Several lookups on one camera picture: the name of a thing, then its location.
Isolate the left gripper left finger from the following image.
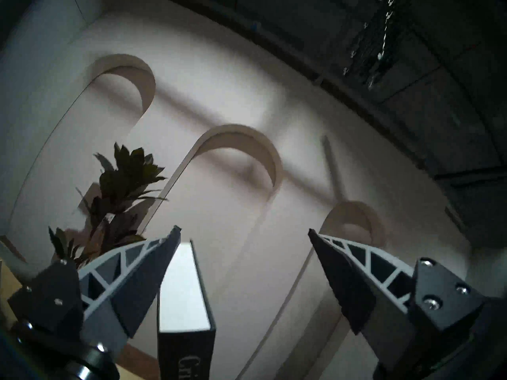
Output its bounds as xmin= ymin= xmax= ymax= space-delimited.
xmin=7 ymin=225 xmax=182 ymax=358

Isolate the black Crime and Punishment book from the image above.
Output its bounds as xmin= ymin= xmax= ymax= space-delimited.
xmin=157 ymin=239 xmax=217 ymax=380

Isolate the dark green potted plant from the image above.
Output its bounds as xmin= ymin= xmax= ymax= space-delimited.
xmin=48 ymin=142 xmax=169 ymax=269

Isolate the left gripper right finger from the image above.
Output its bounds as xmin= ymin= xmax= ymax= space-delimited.
xmin=308 ymin=228 xmax=486 ymax=379

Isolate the light wooden display table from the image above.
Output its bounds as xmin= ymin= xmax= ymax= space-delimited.
xmin=0 ymin=235 xmax=160 ymax=380

